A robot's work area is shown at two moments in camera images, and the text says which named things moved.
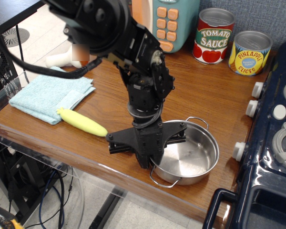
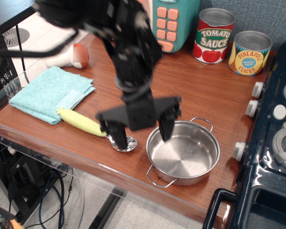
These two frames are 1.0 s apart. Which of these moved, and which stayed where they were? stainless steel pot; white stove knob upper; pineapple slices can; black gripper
Moved: black gripper
Stayed: stainless steel pot; pineapple slices can; white stove knob upper
